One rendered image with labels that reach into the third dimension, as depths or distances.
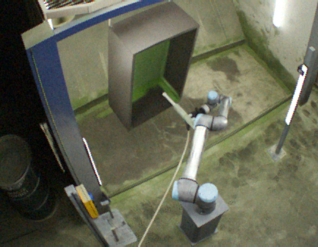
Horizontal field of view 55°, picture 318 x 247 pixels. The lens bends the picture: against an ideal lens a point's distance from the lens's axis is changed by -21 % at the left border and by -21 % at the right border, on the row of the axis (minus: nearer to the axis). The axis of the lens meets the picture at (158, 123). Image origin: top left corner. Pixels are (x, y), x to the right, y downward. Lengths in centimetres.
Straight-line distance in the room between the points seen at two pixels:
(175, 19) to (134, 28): 33
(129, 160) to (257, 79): 192
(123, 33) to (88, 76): 161
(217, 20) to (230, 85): 93
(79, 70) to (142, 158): 119
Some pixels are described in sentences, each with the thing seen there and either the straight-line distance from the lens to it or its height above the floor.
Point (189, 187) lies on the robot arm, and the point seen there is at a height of 90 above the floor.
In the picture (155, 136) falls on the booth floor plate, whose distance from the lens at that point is 398.
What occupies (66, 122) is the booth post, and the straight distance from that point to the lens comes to 225.
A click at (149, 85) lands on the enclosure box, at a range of 377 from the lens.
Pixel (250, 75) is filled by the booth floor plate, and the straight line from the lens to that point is 469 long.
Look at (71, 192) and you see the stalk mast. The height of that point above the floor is 164.
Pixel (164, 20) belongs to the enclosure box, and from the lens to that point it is 273.
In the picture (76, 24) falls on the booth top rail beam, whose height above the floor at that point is 229.
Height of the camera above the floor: 332
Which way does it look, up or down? 54 degrees down
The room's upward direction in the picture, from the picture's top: 2 degrees counter-clockwise
